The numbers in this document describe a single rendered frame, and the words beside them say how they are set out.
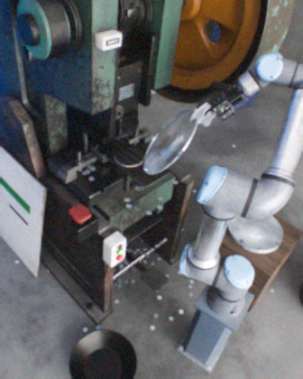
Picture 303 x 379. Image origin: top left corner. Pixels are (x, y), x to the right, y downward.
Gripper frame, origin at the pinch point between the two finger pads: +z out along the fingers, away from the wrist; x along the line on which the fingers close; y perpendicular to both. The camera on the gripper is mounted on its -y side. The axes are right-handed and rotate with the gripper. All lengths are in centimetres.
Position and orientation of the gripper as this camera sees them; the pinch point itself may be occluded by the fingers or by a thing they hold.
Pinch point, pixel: (193, 119)
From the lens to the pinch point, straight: 130.1
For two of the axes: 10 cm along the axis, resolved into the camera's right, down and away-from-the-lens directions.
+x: 6.3, 5.2, 5.8
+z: -7.7, 5.3, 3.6
